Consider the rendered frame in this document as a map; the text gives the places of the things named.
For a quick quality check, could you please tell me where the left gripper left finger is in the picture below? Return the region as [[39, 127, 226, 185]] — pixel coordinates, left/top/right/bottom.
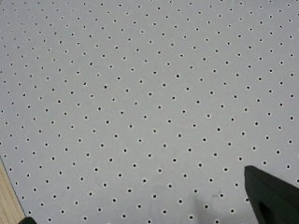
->
[[18, 217, 37, 224]]

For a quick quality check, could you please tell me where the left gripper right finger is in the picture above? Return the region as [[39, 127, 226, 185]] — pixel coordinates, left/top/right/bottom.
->
[[244, 165, 299, 224]]

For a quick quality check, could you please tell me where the grey base plate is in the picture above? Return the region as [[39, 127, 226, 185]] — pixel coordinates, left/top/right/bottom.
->
[[0, 0, 299, 224]]

